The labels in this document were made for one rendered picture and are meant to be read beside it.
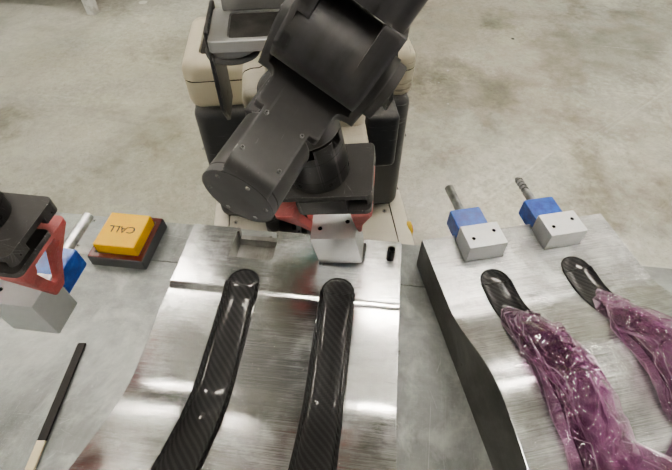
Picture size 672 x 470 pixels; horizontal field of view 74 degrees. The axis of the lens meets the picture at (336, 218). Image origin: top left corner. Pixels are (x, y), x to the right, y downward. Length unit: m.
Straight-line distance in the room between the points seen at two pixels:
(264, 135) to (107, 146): 2.04
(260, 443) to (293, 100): 0.29
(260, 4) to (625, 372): 0.62
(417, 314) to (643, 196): 1.73
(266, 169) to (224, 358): 0.25
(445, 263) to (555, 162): 1.67
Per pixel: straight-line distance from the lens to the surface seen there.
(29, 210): 0.45
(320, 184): 0.40
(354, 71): 0.28
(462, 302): 0.55
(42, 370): 0.66
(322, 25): 0.29
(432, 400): 0.55
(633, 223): 2.09
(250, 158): 0.29
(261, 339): 0.48
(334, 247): 0.49
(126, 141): 2.31
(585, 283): 0.63
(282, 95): 0.31
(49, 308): 0.51
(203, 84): 1.09
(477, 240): 0.58
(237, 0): 0.69
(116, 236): 0.68
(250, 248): 0.58
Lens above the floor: 1.31
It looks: 49 degrees down
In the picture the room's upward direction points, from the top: straight up
